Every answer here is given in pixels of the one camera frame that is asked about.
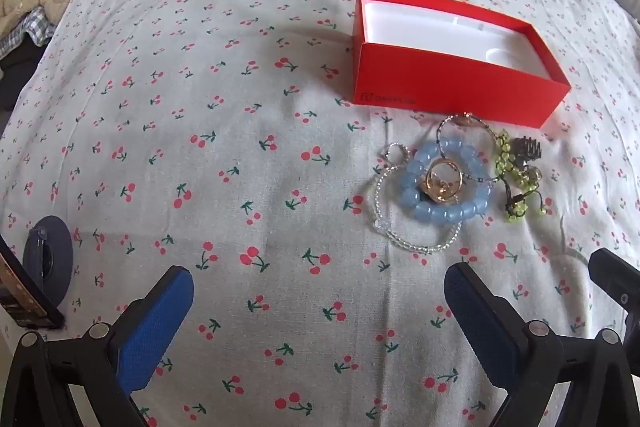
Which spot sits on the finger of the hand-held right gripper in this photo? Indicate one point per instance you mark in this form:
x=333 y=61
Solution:
x=615 y=274

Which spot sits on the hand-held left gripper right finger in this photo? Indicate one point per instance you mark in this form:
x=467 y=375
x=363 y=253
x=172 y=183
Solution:
x=470 y=307

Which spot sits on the black smartphone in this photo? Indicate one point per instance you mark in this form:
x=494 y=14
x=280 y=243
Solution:
x=20 y=292

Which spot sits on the cherry print bed sheet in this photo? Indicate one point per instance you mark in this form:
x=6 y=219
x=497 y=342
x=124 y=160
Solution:
x=225 y=157

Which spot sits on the dark round phone holder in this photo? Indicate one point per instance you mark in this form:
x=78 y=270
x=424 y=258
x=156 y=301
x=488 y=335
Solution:
x=55 y=247

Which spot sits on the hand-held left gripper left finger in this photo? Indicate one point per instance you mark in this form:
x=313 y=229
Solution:
x=155 y=332

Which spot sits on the black hair claw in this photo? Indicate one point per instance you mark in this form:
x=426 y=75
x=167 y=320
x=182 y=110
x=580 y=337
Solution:
x=530 y=149

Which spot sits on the checked cloth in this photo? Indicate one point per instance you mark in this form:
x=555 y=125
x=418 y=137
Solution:
x=30 y=24

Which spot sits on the red cardboard box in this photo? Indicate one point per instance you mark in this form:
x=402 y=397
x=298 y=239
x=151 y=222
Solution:
x=450 y=82

